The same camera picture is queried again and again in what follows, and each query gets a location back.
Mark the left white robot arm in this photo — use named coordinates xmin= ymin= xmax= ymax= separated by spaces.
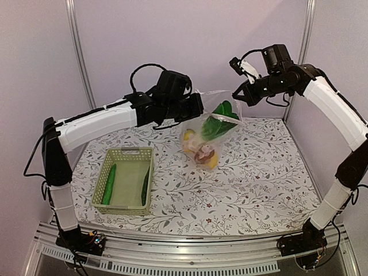
xmin=23 ymin=69 xmax=204 ymax=250

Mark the green plastic basket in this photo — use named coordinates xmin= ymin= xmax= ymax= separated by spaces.
xmin=91 ymin=147 xmax=154 ymax=216

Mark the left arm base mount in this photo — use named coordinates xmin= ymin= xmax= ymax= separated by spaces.
xmin=56 ymin=225 xmax=106 ymax=256

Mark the clear zip top bag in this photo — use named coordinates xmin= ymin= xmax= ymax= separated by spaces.
xmin=181 ymin=90 xmax=244 ymax=170

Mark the green bok choy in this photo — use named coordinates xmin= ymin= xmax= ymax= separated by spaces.
xmin=185 ymin=100 xmax=242 ymax=151

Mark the left aluminium frame post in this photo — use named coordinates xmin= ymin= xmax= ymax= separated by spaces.
xmin=65 ymin=0 xmax=97 ymax=109

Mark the front aluminium rail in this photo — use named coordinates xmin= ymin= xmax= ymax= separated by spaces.
xmin=22 ymin=223 xmax=361 ymax=275

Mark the orange yellow mango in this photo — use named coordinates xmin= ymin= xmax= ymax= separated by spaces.
xmin=206 ymin=154 xmax=219 ymax=170

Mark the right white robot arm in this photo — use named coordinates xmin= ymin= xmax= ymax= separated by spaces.
xmin=230 ymin=59 xmax=367 ymax=251

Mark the floral tablecloth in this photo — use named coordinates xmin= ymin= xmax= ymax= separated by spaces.
xmin=71 ymin=118 xmax=320 ymax=236

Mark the yellow lemon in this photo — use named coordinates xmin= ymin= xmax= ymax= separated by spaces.
xmin=183 ymin=129 xmax=196 ymax=141

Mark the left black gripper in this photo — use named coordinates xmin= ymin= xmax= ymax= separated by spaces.
xmin=164 ymin=92 xmax=205 ymax=122

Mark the green cucumber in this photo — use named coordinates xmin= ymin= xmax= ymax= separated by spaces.
xmin=101 ymin=164 xmax=117 ymax=205

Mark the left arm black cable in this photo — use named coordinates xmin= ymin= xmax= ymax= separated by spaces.
xmin=129 ymin=63 xmax=169 ymax=94

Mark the dark green pepper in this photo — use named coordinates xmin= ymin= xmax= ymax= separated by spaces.
xmin=141 ymin=167 xmax=151 ymax=206

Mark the right aluminium frame post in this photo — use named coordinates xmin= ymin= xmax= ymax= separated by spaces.
xmin=283 ymin=0 xmax=316 ymax=125

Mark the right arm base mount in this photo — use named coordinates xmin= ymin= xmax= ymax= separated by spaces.
xmin=277 ymin=219 xmax=327 ymax=270

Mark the brown potato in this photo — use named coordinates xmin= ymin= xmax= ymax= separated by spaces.
xmin=194 ymin=150 xmax=215 ymax=164

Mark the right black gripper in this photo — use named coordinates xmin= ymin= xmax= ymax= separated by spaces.
xmin=233 ymin=71 xmax=293 ymax=106

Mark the aluminium frame post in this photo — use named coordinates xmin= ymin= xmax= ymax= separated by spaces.
xmin=65 ymin=0 xmax=97 ymax=109
xmin=283 ymin=0 xmax=316 ymax=125

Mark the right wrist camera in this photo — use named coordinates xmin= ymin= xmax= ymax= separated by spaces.
xmin=229 ymin=57 xmax=259 ymax=79

